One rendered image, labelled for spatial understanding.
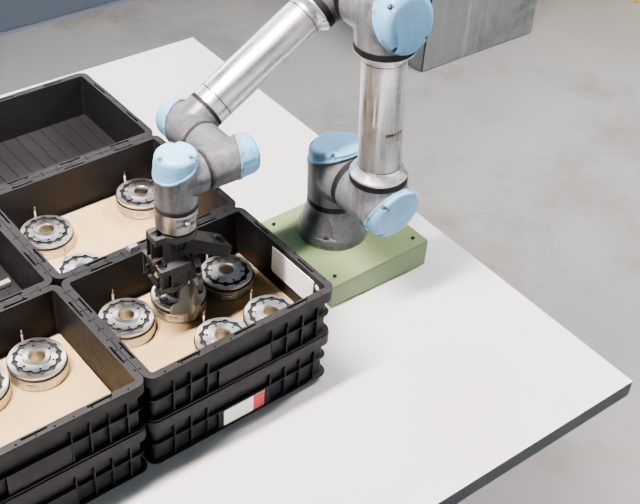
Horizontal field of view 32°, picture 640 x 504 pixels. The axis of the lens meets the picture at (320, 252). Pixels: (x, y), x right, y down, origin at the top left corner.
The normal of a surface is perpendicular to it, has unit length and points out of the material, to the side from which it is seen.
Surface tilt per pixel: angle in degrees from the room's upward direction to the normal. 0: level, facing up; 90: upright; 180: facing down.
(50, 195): 90
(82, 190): 90
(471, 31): 90
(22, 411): 0
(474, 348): 0
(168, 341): 0
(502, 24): 90
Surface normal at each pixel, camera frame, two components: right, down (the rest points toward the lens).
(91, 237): 0.07, -0.77
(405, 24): 0.60, 0.41
